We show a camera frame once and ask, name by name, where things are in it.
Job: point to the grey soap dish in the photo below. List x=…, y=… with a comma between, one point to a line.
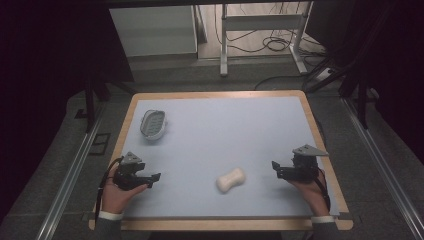
x=153, y=124

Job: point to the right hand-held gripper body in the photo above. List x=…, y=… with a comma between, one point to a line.
x=301, y=166

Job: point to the aluminium rail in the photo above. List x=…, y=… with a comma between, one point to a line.
x=386, y=173
x=66, y=186

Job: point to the white power strip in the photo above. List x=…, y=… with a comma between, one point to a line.
x=324, y=74

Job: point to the grey cabinet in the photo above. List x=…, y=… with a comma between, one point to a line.
x=155, y=30

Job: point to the white soap bar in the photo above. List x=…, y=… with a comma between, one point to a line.
x=231, y=180

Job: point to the person's left hand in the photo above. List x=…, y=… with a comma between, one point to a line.
x=117, y=196

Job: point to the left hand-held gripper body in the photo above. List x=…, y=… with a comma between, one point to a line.
x=128, y=173

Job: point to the black stand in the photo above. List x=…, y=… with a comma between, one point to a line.
x=361, y=96
x=90, y=100

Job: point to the person's right hand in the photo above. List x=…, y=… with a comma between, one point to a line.
x=311, y=195

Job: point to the pale blue table mat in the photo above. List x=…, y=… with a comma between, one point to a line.
x=216, y=133

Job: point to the white metal desk frame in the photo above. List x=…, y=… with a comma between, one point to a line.
x=263, y=22

